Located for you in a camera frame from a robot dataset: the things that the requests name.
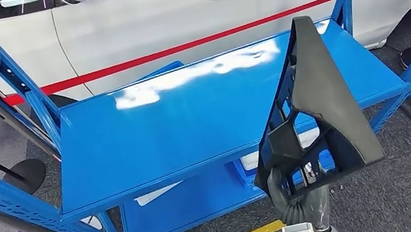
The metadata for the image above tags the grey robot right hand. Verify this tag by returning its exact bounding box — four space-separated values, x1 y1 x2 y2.
264 159 339 232

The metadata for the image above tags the black plastic car trim part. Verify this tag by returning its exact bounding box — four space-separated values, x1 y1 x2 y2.
227 6 391 208

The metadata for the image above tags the blue metal shelf rack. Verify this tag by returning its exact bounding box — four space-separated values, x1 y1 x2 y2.
0 0 411 232

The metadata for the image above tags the blue plastic crate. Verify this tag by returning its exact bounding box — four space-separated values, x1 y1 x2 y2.
232 143 337 191
131 59 186 84

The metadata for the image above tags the white car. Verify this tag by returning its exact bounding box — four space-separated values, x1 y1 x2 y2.
0 0 411 131

